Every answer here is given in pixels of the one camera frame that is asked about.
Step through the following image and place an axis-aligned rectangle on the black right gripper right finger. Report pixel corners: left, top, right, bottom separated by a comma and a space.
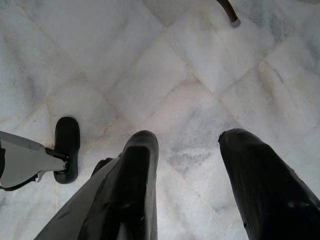
218, 128, 320, 240

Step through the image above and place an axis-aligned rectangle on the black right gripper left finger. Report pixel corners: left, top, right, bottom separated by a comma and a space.
77, 130, 160, 240

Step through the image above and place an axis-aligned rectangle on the black robot right foot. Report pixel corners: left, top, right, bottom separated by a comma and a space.
92, 157, 114, 177

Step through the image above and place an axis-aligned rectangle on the grey robot right leg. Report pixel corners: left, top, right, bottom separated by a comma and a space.
33, 158, 118, 240

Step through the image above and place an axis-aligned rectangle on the grey robot leg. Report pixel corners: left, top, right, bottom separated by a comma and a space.
0, 129, 70, 192
33, 158, 118, 240

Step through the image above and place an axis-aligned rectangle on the grey robot left leg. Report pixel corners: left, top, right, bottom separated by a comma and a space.
0, 129, 70, 192

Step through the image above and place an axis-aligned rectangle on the dark chair leg grey cap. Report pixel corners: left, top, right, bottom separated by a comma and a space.
219, 0, 241, 28

